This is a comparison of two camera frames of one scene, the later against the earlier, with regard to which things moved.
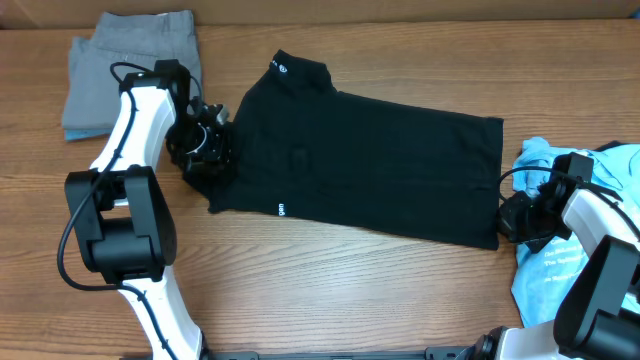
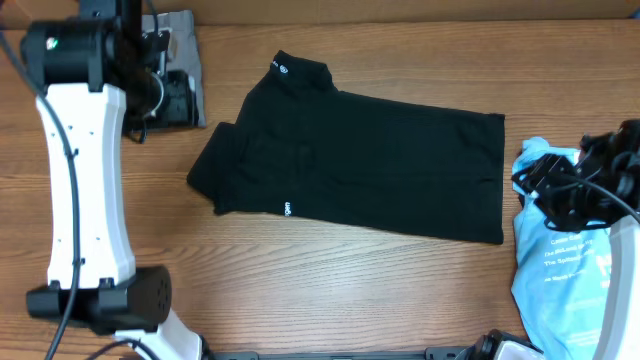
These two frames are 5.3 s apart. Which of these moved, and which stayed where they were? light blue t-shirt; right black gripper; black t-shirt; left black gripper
Moved: left black gripper; right black gripper
Stayed: light blue t-shirt; black t-shirt
